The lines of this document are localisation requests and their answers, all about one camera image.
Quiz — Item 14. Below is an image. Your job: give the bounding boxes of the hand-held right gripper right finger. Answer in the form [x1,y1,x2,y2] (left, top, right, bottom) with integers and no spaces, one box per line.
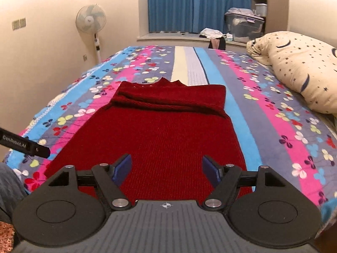
[201,155,286,212]

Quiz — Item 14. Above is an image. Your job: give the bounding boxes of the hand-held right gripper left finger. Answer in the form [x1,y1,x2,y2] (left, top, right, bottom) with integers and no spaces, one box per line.
[47,153,132,212]

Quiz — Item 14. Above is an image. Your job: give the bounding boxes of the red knit cardigan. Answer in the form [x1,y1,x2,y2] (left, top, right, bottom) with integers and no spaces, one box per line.
[44,78,253,209]

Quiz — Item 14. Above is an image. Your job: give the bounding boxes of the dark hanging clothes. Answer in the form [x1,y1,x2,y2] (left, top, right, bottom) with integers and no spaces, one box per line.
[208,37,226,50]

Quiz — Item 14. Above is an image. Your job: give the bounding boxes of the white clothes pile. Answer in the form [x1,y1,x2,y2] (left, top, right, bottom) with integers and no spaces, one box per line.
[199,28,223,39]

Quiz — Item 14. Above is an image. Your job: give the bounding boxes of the pale clothes pile on bin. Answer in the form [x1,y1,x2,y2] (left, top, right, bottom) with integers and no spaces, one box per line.
[228,7,254,15]

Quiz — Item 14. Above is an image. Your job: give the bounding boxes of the person's leg in jeans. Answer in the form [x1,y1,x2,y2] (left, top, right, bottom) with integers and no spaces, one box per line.
[0,162,28,224]

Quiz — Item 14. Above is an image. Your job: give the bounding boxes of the striped floral bed blanket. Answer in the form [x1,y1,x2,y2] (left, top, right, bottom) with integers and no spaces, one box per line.
[3,45,337,239]

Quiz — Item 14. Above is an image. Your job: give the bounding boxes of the orange floral cloth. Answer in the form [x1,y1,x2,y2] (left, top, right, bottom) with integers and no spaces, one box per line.
[0,221,19,253]

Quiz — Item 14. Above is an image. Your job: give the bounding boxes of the grey pink pillow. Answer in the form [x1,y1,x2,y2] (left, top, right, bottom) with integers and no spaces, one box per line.
[326,113,337,135]

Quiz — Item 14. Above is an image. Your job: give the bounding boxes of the cream star moon duvet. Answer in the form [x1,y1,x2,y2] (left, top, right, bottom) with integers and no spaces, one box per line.
[246,31,337,115]

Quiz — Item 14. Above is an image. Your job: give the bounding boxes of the white standing fan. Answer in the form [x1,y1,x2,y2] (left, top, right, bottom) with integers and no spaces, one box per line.
[76,4,106,64]

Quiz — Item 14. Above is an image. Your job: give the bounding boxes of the clear plastic storage bin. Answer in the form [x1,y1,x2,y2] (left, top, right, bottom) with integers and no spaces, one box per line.
[225,12,264,44]

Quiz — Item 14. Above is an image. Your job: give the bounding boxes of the blue curtain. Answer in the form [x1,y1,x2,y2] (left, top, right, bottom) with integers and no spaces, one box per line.
[147,0,253,34]

